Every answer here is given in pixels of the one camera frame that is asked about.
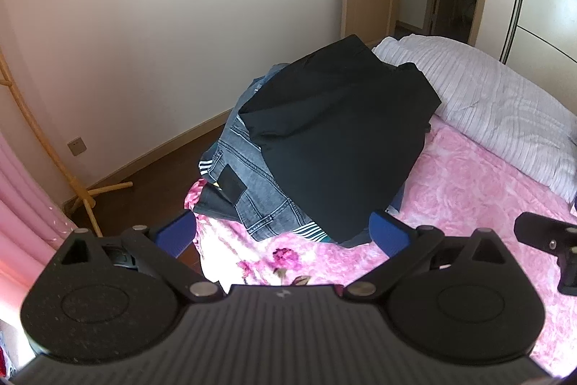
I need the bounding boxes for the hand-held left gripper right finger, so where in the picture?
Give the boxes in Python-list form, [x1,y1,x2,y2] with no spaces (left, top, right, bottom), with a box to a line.
[345,211,512,302]

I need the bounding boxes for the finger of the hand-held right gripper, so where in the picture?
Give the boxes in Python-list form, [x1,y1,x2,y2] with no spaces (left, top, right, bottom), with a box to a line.
[514,211,577,296]

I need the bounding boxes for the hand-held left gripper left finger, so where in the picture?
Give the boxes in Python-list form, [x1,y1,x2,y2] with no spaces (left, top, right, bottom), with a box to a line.
[58,211,224,302]

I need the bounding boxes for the black pants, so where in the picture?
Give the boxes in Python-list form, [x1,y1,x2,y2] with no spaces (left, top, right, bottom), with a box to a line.
[238,34,442,244]

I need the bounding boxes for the dark grey garment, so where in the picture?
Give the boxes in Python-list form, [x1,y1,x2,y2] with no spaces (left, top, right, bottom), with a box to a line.
[193,181,248,224]

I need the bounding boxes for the pink floral blanket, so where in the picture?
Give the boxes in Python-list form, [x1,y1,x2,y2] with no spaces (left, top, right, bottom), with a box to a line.
[182,121,577,381]

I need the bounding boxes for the black white striped garment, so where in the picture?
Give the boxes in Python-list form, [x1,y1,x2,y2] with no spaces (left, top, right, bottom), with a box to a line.
[291,220,332,244]

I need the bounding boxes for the grey jeans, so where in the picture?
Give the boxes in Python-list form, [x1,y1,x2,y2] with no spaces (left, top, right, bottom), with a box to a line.
[215,64,313,244]

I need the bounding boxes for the pink curtain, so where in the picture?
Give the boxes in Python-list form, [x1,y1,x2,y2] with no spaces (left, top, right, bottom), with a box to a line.
[0,128,81,323]

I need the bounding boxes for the wooden coat rack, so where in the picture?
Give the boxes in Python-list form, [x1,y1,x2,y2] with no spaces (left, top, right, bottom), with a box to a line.
[0,0,133,238]

